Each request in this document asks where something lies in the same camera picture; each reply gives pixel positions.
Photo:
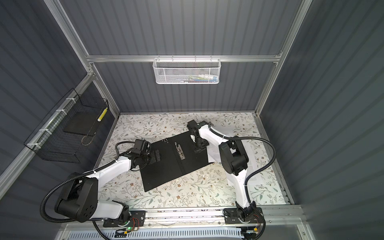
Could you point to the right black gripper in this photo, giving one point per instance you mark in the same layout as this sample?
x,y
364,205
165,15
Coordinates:
x,y
196,149

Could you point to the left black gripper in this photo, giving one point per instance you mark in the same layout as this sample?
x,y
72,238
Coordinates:
x,y
158,155

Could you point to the orange folder black inside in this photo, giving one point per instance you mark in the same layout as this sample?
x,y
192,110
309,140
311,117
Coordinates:
x,y
171,166

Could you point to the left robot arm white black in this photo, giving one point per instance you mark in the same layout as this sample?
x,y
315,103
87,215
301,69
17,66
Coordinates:
x,y
79,201

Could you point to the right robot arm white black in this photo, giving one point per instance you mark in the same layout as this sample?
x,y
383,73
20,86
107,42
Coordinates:
x,y
233,158

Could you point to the metal folder clip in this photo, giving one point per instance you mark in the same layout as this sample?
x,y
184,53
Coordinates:
x,y
180,151

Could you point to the floral table mat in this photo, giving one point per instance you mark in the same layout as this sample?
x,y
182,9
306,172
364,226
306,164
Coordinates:
x,y
206,187

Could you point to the pens in white basket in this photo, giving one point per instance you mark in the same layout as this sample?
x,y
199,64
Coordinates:
x,y
205,78

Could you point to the yellow marker pen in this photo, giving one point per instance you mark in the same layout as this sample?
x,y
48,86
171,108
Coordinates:
x,y
103,113

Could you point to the black pad in basket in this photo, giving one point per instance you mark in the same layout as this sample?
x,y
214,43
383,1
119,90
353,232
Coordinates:
x,y
84,124

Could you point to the white vented cover strip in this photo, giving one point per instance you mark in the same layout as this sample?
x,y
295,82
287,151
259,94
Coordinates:
x,y
175,234

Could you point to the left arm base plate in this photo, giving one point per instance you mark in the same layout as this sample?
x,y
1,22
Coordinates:
x,y
129,219

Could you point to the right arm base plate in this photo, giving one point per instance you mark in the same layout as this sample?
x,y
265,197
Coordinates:
x,y
243,216

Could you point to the white wire mesh basket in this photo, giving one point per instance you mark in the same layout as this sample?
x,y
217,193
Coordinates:
x,y
170,73

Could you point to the black wire mesh basket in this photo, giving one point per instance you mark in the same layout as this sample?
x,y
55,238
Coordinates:
x,y
70,134

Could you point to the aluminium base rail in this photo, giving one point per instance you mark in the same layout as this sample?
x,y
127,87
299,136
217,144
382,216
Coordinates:
x,y
218,217

